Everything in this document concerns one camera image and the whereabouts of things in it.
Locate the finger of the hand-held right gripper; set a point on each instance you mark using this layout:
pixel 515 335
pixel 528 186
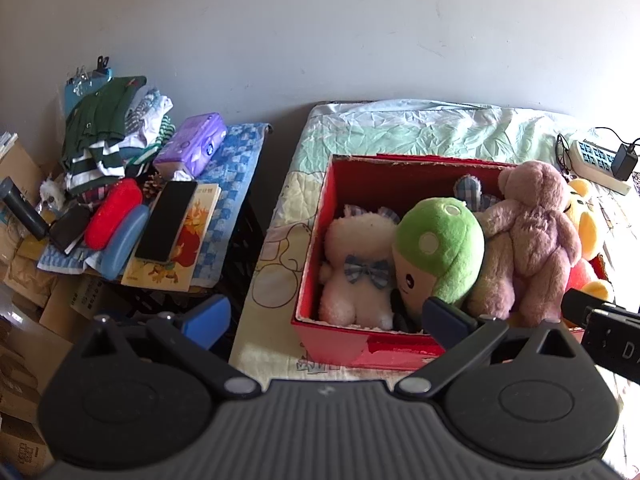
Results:
pixel 575 305

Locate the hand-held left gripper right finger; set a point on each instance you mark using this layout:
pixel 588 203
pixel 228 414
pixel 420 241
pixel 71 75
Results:
pixel 445 320

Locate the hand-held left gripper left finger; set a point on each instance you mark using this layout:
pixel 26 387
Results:
pixel 207 320

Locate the pink teddy bear plush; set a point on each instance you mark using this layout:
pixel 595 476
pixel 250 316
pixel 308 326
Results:
pixel 540 240

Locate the pale fluffy plush toy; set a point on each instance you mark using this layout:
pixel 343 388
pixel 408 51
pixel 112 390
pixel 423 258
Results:
pixel 495 265

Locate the green plush toy black arms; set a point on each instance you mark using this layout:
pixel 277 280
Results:
pixel 440 240

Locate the white rabbit plush toy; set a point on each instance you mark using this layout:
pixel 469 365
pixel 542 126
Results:
pixel 355 250

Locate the red cardboard box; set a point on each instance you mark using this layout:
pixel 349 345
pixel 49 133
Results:
pixel 380 180

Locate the yellow picture book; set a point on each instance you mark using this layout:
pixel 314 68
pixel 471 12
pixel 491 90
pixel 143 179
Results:
pixel 192 245

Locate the black smartphone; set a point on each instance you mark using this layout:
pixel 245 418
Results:
pixel 167 220

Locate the blue glasses case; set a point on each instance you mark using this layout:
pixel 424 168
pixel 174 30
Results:
pixel 125 245

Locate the brown cardboard box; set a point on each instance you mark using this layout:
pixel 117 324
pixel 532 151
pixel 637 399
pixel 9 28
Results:
pixel 22 165
pixel 65 310

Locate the red soft pouch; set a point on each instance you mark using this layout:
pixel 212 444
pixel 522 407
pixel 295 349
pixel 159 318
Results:
pixel 112 212

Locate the pine cone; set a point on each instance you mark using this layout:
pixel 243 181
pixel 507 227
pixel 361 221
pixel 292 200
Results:
pixel 154 186

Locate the white power strip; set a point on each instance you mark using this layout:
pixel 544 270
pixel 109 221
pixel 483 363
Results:
pixel 595 160

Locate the black eyeglasses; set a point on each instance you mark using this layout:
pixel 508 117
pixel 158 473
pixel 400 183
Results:
pixel 561 155

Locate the black charger adapter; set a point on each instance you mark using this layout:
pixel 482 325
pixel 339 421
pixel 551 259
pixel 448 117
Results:
pixel 625 160

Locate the blue checked cloth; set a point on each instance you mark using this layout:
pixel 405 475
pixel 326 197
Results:
pixel 235 160

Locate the black wallet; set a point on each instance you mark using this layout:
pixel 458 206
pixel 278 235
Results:
pixel 70 227

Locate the purple tissue pack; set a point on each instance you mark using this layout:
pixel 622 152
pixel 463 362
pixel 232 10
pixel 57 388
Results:
pixel 192 142

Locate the pastel cartoon print bedsheet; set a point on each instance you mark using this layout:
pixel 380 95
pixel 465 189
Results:
pixel 400 130

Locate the small white fluffy toy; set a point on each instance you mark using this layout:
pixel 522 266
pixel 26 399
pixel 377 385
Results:
pixel 50 194

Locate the folded striped clothes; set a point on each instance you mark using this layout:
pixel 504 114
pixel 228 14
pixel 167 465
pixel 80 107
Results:
pixel 150 125

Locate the black cylindrical device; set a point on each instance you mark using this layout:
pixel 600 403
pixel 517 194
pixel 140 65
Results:
pixel 22 210

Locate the printed cardboard box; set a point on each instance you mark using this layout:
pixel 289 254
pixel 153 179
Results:
pixel 20 445

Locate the green knit cardigan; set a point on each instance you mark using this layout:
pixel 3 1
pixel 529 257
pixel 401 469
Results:
pixel 97 120

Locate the blue pack with binder clips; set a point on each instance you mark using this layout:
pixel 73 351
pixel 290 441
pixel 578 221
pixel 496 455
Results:
pixel 82 85

